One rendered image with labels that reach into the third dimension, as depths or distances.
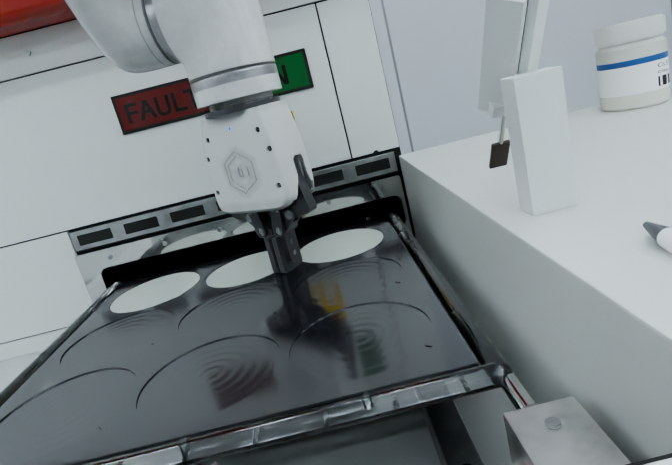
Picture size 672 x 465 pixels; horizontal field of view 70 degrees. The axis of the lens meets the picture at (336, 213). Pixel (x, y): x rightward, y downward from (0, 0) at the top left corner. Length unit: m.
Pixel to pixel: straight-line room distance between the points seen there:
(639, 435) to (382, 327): 0.18
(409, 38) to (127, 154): 1.65
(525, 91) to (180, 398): 0.29
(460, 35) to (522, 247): 1.96
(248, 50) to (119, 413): 0.30
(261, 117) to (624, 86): 0.41
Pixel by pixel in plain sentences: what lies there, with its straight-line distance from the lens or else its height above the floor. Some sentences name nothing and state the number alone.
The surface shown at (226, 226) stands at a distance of 0.65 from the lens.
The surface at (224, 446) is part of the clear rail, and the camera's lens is 0.30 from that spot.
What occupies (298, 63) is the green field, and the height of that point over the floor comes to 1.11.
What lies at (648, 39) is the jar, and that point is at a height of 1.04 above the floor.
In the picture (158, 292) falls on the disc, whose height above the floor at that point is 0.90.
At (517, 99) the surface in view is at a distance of 0.31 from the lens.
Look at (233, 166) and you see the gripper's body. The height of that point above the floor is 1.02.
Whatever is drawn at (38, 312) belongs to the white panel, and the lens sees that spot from 0.79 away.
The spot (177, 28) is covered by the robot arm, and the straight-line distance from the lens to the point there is 0.47.
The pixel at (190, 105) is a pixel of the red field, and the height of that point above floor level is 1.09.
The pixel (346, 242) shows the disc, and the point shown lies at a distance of 0.55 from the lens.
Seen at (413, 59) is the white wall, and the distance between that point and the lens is 2.17.
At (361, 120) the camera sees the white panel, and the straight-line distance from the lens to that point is 0.64.
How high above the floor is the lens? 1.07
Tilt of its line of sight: 14 degrees down
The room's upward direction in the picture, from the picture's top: 14 degrees counter-clockwise
